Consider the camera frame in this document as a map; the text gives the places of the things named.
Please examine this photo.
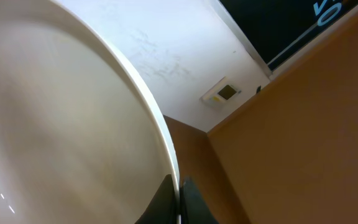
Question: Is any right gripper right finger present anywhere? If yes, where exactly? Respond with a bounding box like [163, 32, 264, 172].
[180, 177, 219, 224]

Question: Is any white wall switch box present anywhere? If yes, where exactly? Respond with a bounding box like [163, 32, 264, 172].
[200, 77, 241, 108]

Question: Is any white plate top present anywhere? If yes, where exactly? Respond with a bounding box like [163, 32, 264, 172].
[0, 1, 180, 223]

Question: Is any dark window panel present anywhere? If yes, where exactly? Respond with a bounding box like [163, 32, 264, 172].
[220, 0, 358, 71]

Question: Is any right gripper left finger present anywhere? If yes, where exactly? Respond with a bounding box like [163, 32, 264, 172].
[135, 175, 177, 224]

